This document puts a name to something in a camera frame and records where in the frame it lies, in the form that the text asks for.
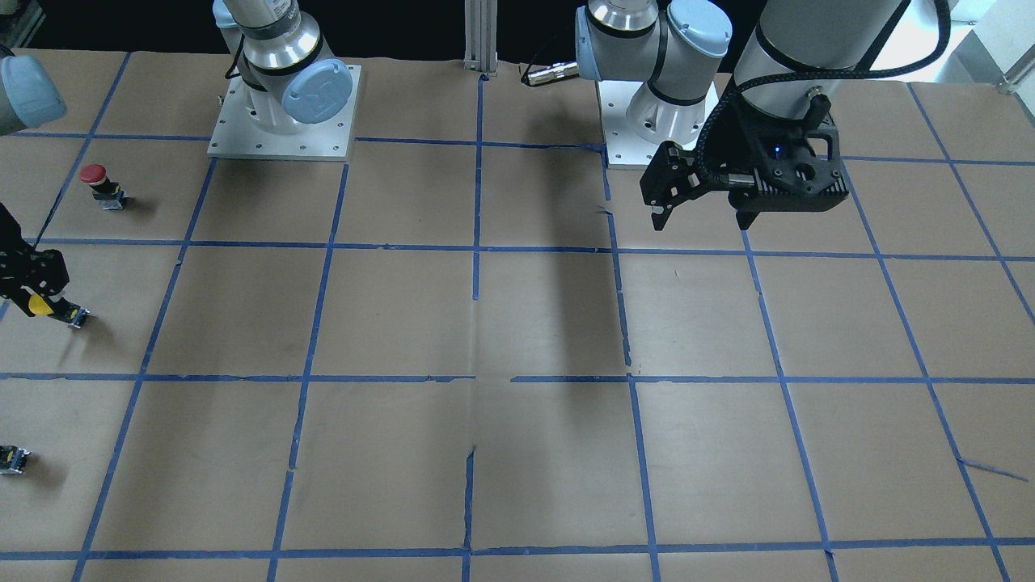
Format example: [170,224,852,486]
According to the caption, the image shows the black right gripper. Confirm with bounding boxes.
[1,204,70,317]

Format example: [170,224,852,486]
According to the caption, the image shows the green push button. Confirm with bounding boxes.
[0,445,31,475]

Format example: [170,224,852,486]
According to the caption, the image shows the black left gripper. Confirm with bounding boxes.
[639,88,850,231]

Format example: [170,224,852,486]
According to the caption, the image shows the black braided cable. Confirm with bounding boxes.
[694,0,952,187]

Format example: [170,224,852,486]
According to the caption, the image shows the red push button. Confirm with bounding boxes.
[78,163,126,211]

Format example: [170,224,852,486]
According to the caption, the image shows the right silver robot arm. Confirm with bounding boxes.
[1,47,80,325]

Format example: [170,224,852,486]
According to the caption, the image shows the aluminium frame post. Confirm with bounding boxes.
[463,0,498,76]

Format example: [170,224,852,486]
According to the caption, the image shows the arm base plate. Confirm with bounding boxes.
[207,64,363,162]
[597,74,733,171]

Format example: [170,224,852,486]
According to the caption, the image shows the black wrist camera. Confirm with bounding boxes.
[728,114,850,230]

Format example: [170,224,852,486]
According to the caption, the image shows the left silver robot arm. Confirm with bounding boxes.
[574,1,951,230]

